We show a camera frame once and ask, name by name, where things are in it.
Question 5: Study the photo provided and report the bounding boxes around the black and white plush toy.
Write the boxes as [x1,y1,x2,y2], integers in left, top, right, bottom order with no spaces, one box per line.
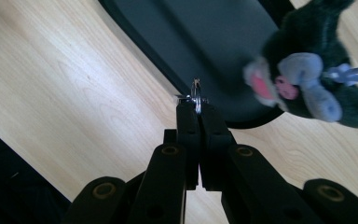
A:
[242,0,358,131]

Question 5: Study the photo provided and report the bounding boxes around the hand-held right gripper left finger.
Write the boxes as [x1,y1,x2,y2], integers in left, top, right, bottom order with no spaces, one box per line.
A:
[126,102,201,224]

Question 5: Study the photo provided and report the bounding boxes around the silver key ring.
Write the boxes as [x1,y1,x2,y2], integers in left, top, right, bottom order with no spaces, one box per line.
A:
[175,77,210,116]

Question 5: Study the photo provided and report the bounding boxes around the black oval tray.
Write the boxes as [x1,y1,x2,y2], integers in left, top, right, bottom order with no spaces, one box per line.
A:
[98,0,296,130]

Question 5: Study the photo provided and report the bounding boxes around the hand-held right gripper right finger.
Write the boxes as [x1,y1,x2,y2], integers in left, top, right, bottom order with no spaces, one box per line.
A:
[199,104,324,224]

